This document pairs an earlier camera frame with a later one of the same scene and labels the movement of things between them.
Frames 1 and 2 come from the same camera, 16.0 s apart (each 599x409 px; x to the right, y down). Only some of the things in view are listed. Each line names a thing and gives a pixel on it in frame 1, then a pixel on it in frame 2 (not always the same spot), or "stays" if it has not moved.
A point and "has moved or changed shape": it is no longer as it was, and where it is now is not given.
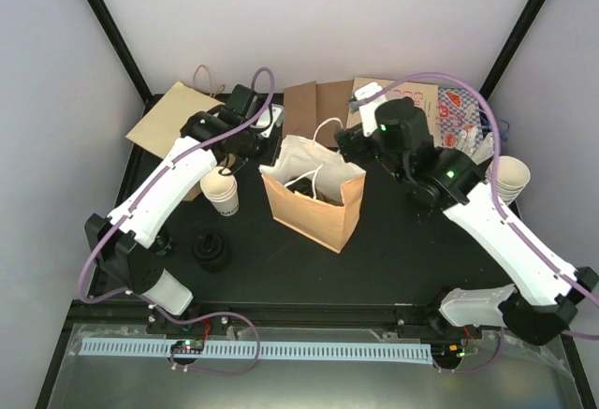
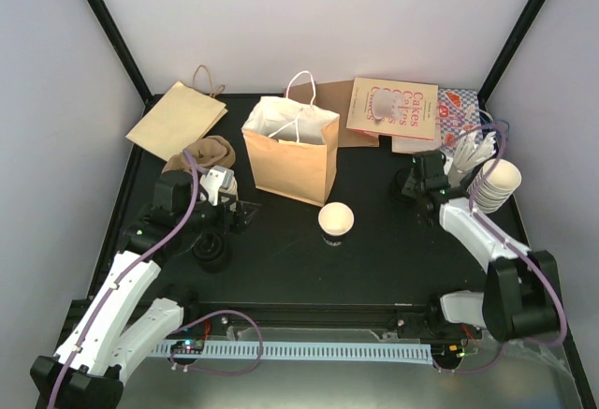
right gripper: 352,136 → 409,188
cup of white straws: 478,149 stays
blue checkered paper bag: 459,109 stays
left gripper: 241,156 → 226,226
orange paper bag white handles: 314,192 has moved or changed shape
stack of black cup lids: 211,252 stays
